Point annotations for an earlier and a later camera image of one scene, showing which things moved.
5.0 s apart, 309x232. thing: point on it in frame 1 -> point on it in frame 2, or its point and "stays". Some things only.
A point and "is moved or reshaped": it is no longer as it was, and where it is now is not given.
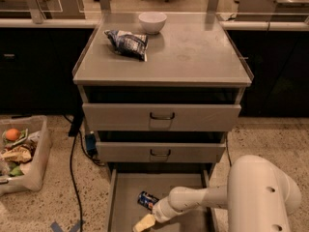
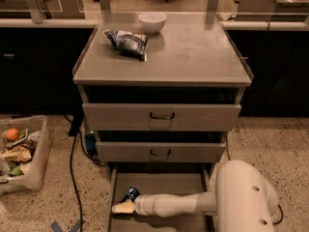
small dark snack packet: [147, 200] is moved or reshaped
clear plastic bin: [24, 145] stays
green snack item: [16, 171] stays
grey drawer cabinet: [161, 90] stays
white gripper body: [159, 210] -> [149, 205]
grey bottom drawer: [127, 180] stays
